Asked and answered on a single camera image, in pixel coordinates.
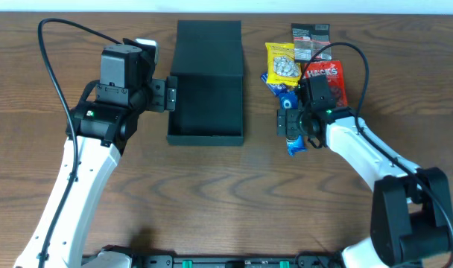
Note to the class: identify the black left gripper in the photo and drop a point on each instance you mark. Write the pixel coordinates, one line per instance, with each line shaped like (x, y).
(165, 94)

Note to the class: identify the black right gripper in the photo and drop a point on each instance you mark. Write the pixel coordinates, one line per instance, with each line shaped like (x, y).
(286, 123)

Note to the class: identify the blue Oreo cookie pack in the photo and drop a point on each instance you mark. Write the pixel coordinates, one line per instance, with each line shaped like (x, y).
(288, 100)

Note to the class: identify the dark green box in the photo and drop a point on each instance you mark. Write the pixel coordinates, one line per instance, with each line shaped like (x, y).
(209, 65)

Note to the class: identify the black snack packet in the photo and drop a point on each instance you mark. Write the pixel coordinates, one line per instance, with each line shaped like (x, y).
(308, 39)

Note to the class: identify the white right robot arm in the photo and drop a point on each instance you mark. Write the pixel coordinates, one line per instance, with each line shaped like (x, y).
(412, 216)

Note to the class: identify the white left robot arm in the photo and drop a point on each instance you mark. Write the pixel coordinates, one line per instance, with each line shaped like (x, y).
(99, 126)

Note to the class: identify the yellow snack bag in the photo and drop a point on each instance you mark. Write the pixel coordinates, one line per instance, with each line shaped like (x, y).
(281, 67)

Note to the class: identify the red Hacks candy bag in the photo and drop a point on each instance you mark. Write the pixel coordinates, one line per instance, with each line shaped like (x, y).
(334, 74)

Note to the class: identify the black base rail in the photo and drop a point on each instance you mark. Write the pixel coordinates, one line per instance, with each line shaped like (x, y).
(119, 256)

